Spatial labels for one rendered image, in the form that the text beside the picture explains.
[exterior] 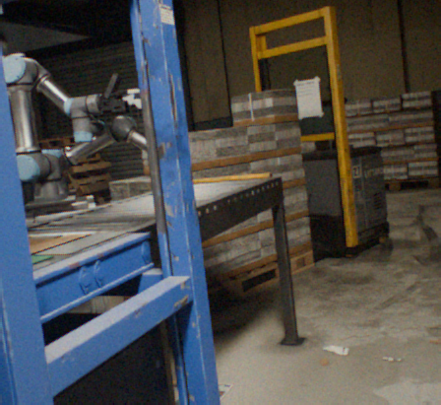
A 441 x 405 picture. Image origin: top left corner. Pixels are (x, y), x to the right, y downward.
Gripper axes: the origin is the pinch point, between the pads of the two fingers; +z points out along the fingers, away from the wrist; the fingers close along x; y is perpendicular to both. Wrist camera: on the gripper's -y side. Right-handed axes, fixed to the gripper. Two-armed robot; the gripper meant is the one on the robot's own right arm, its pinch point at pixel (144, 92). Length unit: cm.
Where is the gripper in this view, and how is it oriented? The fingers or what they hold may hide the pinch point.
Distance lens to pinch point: 247.6
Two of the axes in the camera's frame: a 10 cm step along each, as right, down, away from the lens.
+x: -2.3, -0.2, -9.7
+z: 9.7, -0.9, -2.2
